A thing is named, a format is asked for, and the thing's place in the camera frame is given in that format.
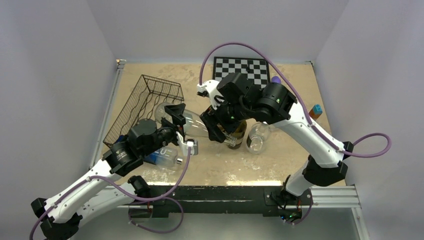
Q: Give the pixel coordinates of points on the clear wine bottle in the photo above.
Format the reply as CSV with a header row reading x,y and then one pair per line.
x,y
193,127

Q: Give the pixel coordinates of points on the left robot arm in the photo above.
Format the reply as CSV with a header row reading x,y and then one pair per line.
x,y
59,216

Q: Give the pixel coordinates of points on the clear bottle near silver cap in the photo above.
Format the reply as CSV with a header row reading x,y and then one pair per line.
x,y
257,137

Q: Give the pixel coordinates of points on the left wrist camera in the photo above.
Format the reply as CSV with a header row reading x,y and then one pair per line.
x,y
189,147

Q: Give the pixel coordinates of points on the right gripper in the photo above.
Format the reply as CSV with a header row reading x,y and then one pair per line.
x,y
211,117

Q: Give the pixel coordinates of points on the blue square bottle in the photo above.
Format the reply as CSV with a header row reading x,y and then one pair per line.
x,y
164,157

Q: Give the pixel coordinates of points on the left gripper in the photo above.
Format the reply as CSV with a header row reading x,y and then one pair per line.
x,y
176,111

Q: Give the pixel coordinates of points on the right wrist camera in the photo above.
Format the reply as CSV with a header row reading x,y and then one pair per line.
x,y
209,89

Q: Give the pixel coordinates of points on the purple flashlight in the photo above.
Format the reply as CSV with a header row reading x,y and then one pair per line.
x,y
276,80

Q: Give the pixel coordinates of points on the black wire wine rack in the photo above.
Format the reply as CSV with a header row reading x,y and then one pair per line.
x,y
147,94

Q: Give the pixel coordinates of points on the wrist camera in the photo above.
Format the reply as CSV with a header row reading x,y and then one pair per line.
x,y
209,89
189,147

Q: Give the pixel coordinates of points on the black white chessboard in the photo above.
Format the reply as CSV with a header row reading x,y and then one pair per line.
x,y
259,74

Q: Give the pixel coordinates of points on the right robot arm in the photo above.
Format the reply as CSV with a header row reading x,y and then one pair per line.
x,y
235,98

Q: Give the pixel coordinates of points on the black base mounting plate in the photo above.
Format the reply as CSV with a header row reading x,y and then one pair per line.
x,y
267,201

